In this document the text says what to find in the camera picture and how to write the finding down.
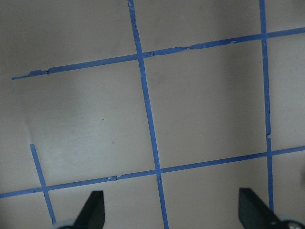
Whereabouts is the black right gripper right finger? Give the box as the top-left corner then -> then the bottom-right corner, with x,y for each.
238,188 -> 281,229

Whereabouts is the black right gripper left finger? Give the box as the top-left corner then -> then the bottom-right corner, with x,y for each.
73,190 -> 105,229

